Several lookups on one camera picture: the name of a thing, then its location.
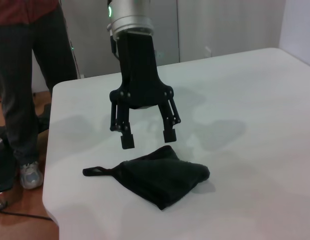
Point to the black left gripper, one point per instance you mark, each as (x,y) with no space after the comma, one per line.
(139,82)

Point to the dark rag with loop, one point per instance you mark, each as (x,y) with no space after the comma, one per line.
(159,180)

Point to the black stand foot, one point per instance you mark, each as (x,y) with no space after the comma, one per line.
(44,120)

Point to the person in red shirt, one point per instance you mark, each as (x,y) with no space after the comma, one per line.
(19,75)

